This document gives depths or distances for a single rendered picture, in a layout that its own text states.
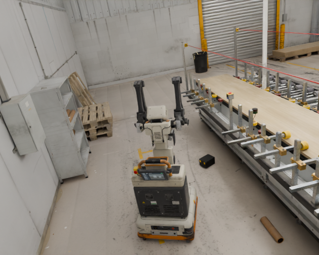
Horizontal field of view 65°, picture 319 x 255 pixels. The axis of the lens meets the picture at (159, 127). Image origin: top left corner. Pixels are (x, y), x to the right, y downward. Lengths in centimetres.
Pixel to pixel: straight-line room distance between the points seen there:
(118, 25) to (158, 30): 150
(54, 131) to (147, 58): 678
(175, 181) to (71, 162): 221
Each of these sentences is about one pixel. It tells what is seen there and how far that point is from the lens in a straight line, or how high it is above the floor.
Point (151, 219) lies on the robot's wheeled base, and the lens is 288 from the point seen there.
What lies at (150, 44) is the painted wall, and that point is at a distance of 1019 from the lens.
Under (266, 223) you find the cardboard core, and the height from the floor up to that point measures 7.
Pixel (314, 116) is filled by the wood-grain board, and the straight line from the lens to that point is 347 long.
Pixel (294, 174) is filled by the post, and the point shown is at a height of 83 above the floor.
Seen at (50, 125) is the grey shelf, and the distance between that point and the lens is 406.
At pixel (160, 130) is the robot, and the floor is 116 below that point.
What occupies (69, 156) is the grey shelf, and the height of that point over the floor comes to 46.
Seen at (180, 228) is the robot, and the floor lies 23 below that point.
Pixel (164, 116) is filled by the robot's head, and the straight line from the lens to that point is 262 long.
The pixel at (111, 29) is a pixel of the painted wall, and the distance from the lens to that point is 1005.
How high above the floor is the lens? 227
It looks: 24 degrees down
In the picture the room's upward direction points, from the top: 10 degrees counter-clockwise
